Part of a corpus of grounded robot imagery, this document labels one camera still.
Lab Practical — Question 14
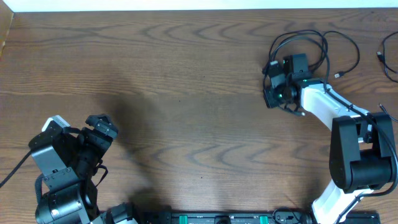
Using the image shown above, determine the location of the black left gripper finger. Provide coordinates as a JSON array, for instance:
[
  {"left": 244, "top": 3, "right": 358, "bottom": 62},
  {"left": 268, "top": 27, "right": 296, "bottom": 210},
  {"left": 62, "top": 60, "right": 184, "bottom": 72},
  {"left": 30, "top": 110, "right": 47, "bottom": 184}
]
[
  {"left": 85, "top": 115, "right": 101, "bottom": 127},
  {"left": 93, "top": 114, "right": 119, "bottom": 139}
]

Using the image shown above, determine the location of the thin black cable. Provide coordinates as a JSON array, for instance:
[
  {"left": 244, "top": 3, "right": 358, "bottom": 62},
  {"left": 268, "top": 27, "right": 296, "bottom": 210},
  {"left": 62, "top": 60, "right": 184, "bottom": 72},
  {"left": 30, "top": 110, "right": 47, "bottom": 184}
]
[{"left": 376, "top": 30, "right": 398, "bottom": 83}]

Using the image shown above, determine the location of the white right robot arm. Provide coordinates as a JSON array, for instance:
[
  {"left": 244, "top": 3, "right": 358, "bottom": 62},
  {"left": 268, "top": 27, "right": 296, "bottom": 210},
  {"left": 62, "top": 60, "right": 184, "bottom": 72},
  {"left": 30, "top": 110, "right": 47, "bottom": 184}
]
[{"left": 262, "top": 54, "right": 397, "bottom": 223}]

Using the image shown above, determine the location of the cardboard box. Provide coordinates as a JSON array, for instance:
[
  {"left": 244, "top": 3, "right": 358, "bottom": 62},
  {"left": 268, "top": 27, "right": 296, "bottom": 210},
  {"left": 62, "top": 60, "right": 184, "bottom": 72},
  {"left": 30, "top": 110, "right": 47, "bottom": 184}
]
[{"left": 0, "top": 0, "right": 14, "bottom": 55}]

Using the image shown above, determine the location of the thick black USB cable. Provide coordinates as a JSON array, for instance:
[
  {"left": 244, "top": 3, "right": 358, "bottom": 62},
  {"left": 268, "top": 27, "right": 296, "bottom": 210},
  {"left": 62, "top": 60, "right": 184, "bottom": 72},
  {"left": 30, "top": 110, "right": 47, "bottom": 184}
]
[{"left": 262, "top": 29, "right": 361, "bottom": 117}]

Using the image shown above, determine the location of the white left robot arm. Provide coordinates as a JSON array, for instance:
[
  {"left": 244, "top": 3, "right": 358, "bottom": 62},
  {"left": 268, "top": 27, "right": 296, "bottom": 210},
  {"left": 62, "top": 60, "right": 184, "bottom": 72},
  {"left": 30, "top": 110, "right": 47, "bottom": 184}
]
[{"left": 29, "top": 114, "right": 118, "bottom": 223}]

